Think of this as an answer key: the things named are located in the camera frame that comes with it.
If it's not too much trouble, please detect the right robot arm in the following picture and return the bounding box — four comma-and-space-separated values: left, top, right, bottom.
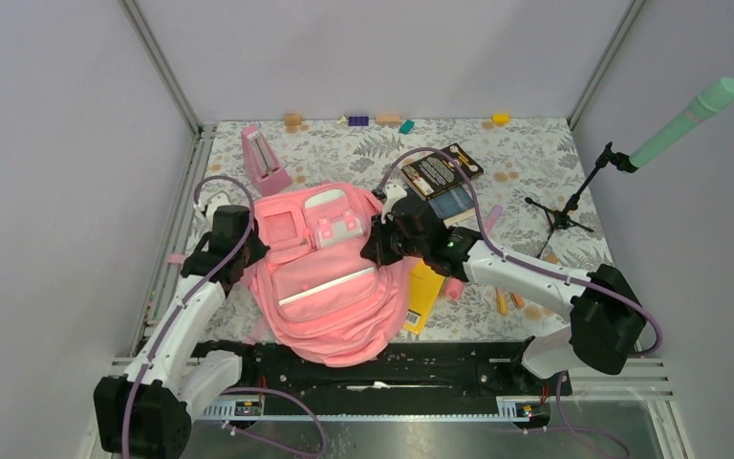
361, 175, 663, 394

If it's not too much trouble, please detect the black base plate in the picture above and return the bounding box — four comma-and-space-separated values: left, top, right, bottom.
192, 340, 572, 417

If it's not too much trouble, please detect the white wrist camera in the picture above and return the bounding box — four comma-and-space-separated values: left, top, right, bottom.
383, 183, 407, 208
203, 194, 231, 222

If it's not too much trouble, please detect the dark blue book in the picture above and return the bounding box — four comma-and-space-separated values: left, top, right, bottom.
429, 186, 475, 227

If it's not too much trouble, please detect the yellow marker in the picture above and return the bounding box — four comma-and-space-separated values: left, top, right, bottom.
495, 288, 508, 316

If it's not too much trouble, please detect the long wooden block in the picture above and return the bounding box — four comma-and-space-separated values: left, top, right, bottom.
375, 114, 402, 126

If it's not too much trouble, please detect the black paperback book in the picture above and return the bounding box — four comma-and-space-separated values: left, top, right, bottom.
400, 143, 485, 201

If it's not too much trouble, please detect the pink clear pencil case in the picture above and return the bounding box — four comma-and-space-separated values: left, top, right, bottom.
443, 278, 465, 300

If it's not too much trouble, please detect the black microphone tripod stand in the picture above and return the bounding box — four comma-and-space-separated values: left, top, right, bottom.
524, 142, 638, 258

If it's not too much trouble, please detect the pink metronome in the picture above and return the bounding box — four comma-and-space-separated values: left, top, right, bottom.
241, 125, 291, 197

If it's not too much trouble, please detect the floral table mat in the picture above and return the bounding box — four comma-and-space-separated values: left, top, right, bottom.
199, 118, 614, 341

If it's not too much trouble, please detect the orange marker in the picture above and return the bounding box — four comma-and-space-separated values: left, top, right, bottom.
510, 293, 525, 309

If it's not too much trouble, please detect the mint green microphone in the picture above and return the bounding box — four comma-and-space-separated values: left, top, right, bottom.
629, 76, 734, 170

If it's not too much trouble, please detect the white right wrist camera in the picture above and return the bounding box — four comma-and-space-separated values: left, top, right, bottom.
383, 183, 407, 208

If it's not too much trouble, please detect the purple toy brick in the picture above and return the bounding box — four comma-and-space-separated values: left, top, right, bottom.
347, 116, 370, 127

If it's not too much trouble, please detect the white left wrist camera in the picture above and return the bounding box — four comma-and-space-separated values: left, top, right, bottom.
203, 194, 231, 222

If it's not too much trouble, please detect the yellow notebook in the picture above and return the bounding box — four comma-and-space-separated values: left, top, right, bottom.
403, 261, 445, 335

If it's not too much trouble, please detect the teal block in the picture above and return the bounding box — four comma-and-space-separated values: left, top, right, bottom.
399, 120, 415, 135

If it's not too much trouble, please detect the yellow block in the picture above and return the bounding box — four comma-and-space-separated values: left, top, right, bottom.
491, 113, 511, 125

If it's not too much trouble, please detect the pink student backpack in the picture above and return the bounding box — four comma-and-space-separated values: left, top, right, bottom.
238, 183, 411, 367

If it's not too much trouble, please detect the wooden block far left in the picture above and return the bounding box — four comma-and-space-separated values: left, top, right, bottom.
283, 113, 303, 127

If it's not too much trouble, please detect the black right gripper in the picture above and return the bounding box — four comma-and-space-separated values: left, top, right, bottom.
361, 212, 428, 267

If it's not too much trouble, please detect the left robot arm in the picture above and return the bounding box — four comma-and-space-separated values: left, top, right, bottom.
94, 186, 269, 458

